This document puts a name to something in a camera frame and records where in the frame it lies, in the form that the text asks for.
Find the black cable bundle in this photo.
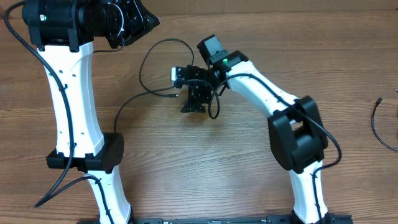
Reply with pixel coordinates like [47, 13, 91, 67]
[113, 38, 195, 134]

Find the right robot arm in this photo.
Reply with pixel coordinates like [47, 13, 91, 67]
[170, 35, 328, 223]

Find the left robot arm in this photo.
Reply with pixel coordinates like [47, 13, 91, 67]
[22, 0, 159, 223]

